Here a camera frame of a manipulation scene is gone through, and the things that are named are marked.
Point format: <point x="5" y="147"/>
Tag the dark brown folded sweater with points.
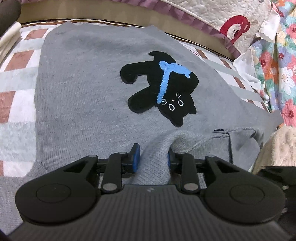
<point x="9" y="11"/>

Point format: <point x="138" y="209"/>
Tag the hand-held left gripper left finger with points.
<point x="136" y="158"/>

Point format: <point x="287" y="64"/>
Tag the floral blanket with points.
<point x="284" y="69"/>

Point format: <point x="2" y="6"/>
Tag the white quilt with red bears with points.
<point x="208" y="14"/>

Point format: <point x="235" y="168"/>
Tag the grey sweater with black cat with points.
<point x="92" y="92"/>

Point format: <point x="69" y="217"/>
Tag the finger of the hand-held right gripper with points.
<point x="277" y="172"/>

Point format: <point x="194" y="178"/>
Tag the beige bed base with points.
<point x="92" y="11"/>

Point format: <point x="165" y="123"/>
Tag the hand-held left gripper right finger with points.
<point x="169" y="158"/>

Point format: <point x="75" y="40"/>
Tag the person's fuzzy cream clothing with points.
<point x="282" y="143"/>

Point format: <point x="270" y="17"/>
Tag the white scalloped cloth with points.
<point x="268" y="27"/>

